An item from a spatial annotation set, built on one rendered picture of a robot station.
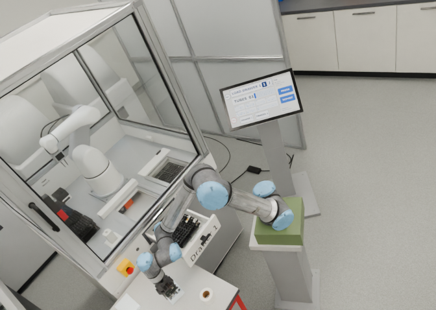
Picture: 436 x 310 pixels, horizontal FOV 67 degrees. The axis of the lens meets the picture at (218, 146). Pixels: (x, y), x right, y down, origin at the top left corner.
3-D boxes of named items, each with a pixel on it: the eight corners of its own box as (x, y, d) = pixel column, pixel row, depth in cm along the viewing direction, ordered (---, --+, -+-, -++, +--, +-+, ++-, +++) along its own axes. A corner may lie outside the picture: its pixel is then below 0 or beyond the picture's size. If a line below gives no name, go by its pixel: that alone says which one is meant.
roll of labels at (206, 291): (200, 302, 166) (196, 299, 163) (205, 289, 170) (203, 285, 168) (211, 307, 162) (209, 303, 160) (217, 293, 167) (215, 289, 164)
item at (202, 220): (216, 225, 190) (213, 219, 186) (189, 262, 177) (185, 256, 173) (169, 205, 214) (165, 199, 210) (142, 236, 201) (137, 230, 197)
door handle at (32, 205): (64, 231, 147) (37, 204, 135) (60, 235, 145) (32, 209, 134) (59, 227, 150) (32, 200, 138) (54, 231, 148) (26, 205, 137)
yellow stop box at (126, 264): (136, 267, 184) (130, 261, 180) (127, 278, 181) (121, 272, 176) (130, 264, 187) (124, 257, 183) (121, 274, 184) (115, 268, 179)
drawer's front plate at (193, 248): (221, 226, 190) (215, 214, 184) (191, 268, 176) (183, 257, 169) (218, 224, 191) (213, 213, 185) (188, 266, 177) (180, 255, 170)
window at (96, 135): (199, 154, 218) (132, 11, 160) (102, 262, 174) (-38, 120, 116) (198, 154, 218) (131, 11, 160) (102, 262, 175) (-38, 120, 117)
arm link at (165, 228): (191, 150, 146) (146, 230, 163) (198, 164, 137) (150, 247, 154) (213, 157, 152) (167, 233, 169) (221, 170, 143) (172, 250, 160)
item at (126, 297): (141, 306, 174) (139, 305, 173) (128, 321, 170) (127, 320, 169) (128, 294, 182) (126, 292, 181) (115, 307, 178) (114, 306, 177)
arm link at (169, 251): (172, 232, 154) (151, 243, 153) (178, 251, 145) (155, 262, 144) (179, 242, 159) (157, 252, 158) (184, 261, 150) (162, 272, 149)
